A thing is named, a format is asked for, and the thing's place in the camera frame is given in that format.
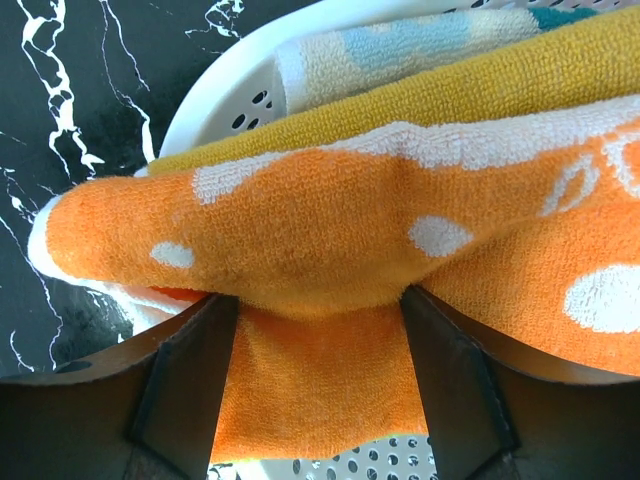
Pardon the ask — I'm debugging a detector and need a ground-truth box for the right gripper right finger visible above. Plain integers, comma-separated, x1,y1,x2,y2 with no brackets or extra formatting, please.
400,286,639,479

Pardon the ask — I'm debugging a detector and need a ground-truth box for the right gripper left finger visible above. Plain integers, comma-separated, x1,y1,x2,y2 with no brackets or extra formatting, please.
1,295,238,479

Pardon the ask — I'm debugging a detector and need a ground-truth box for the cream orange fox towel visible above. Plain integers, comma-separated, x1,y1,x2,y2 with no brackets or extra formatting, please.
28,95,639,462

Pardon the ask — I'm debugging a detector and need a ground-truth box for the yellow brown bear towel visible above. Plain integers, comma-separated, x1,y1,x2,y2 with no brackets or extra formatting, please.
148,5,639,175

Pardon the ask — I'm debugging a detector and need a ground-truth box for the black marble pattern mat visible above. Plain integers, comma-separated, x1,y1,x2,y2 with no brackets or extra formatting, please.
1,0,300,376

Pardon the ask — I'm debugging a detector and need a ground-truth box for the white plastic basket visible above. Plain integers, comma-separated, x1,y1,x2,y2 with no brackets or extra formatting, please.
157,0,640,480

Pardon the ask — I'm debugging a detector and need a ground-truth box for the folded colourful lettered towel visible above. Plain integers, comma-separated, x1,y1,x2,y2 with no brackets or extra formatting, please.
275,1,627,115

